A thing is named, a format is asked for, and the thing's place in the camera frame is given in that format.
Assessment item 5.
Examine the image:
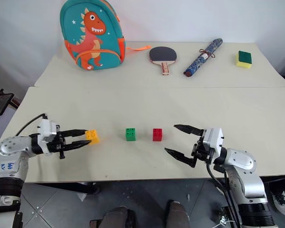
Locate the yellow and green sponge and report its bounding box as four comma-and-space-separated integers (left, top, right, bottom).
235, 50, 253, 70

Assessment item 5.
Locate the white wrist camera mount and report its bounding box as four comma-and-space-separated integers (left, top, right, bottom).
37, 118, 61, 143
201, 127, 226, 157

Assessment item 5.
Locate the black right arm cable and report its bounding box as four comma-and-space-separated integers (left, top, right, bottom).
205, 161, 243, 228

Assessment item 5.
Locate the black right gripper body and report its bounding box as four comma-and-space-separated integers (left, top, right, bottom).
191, 135, 215, 165

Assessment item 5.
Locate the yellow toy brick cube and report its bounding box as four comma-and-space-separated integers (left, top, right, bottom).
85, 129, 101, 146

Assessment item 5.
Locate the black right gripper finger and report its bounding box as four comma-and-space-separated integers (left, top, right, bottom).
173, 124, 204, 137
164, 147, 197, 169

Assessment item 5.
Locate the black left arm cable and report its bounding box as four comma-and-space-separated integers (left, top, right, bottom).
15, 114, 48, 137

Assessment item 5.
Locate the black table tennis paddle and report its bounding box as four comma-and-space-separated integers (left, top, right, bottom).
149, 46, 177, 76

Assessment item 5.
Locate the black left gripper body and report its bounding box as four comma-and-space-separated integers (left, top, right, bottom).
45, 131, 67, 160

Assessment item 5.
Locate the green toy brick cube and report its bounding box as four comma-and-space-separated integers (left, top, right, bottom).
125, 127, 137, 142

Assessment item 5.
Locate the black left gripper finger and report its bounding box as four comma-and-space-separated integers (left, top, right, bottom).
61, 140, 93, 152
59, 129, 89, 139

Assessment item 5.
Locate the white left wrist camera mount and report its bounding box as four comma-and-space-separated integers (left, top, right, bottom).
37, 118, 61, 143

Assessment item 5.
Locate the red toy brick cube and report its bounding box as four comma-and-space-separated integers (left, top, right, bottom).
152, 128, 164, 142

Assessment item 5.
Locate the white sneaker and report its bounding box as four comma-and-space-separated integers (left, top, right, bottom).
271, 189, 285, 217

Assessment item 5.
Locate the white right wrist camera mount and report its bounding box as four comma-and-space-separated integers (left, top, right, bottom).
201, 127, 226, 157

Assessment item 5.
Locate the black metal stand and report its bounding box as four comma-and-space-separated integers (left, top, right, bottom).
0, 85, 19, 118

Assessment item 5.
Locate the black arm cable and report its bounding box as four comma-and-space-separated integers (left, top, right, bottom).
15, 114, 48, 137
205, 161, 243, 228

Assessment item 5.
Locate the teal dinosaur backpack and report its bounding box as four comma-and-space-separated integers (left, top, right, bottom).
59, 0, 151, 71

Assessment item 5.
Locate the blue patterned rolled scroll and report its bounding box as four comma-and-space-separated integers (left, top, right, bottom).
183, 38, 224, 78

